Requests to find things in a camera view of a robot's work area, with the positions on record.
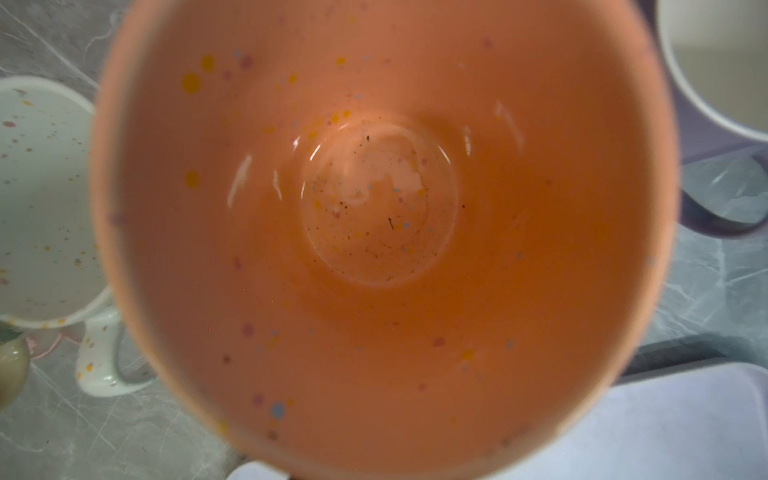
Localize orange ceramic mug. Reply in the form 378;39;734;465
91;1;679;479

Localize pink cherry blossom coaster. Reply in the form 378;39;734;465
25;325;83;360

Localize purple white ceramic mug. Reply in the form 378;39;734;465
637;0;768;240

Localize yellow ceramic mug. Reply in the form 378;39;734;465
0;337;30;410

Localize lavender rectangular tray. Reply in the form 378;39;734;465
226;361;768;480

